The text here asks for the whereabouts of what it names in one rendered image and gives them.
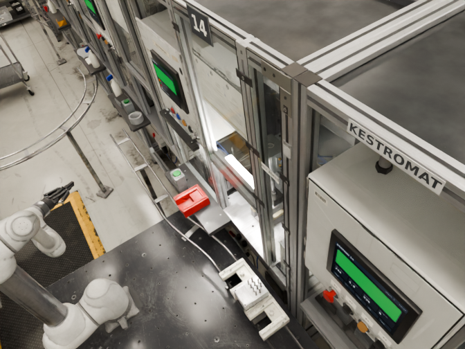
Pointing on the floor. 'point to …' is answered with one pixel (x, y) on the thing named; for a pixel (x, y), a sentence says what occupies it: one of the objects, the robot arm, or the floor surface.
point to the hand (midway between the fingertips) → (68, 186)
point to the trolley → (13, 72)
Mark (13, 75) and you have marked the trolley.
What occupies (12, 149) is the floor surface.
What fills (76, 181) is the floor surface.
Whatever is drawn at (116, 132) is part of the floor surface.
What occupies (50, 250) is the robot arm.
